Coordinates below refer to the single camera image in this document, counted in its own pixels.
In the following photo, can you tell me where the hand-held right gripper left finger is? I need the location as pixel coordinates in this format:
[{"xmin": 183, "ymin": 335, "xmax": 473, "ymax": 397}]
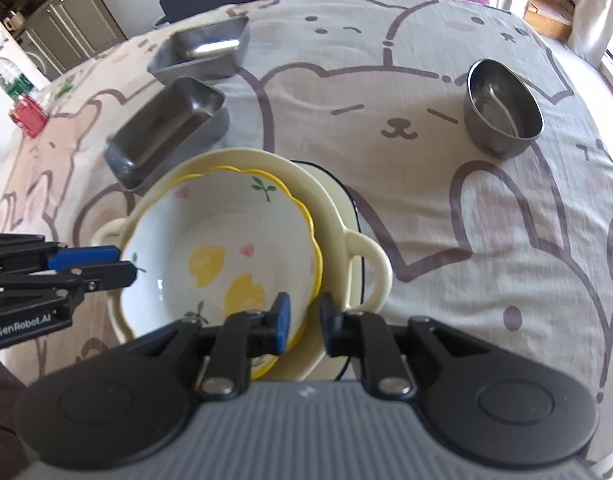
[{"xmin": 129, "ymin": 291, "xmax": 292, "ymax": 402}]

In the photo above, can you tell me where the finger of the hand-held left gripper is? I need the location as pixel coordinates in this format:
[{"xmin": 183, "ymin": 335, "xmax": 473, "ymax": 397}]
[
  {"xmin": 31, "ymin": 261, "xmax": 138, "ymax": 295},
  {"xmin": 45, "ymin": 245, "xmax": 122, "ymax": 272}
]

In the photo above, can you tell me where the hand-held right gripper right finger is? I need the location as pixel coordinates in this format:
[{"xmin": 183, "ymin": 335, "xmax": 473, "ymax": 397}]
[{"xmin": 317, "ymin": 293, "xmax": 487, "ymax": 402}]

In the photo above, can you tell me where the floral scalloped ceramic bowl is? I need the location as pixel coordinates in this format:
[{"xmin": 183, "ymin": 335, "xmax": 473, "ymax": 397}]
[{"xmin": 117, "ymin": 165, "xmax": 323, "ymax": 380}]

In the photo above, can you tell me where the cream bowl with handles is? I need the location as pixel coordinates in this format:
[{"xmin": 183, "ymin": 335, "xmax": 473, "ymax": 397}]
[{"xmin": 90, "ymin": 147, "xmax": 393, "ymax": 381}]

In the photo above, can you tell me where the white square leaf-print plate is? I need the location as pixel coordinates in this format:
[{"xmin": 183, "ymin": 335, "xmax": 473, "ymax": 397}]
[{"xmin": 289, "ymin": 159, "xmax": 369, "ymax": 382}]

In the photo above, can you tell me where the rectangular stainless steel container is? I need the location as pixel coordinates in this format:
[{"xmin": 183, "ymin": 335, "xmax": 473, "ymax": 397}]
[
  {"xmin": 104, "ymin": 76, "xmax": 230, "ymax": 192},
  {"xmin": 146, "ymin": 16, "xmax": 250, "ymax": 83}
]

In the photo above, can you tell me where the round stainless steel bowl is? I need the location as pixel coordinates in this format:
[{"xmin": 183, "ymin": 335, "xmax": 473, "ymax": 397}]
[{"xmin": 462, "ymin": 59, "xmax": 543, "ymax": 158}]

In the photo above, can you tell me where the bear-print tablecloth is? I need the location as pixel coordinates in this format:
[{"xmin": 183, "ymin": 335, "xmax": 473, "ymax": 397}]
[{"xmin": 0, "ymin": 0, "xmax": 613, "ymax": 466}]

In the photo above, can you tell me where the red drink can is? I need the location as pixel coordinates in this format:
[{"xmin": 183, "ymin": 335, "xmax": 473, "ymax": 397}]
[{"xmin": 9, "ymin": 96, "xmax": 50, "ymax": 137}]

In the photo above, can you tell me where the green snack packet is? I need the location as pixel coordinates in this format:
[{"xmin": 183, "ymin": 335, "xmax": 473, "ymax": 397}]
[{"xmin": 49, "ymin": 74, "xmax": 82, "ymax": 101}]

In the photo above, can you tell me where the clear plastic water bottle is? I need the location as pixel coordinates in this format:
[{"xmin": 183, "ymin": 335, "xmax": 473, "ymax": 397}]
[{"xmin": 0, "ymin": 57, "xmax": 34, "ymax": 103}]

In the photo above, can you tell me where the grey cabinet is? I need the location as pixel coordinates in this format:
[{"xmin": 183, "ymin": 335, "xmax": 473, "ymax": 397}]
[{"xmin": 14, "ymin": 0, "xmax": 128, "ymax": 78}]

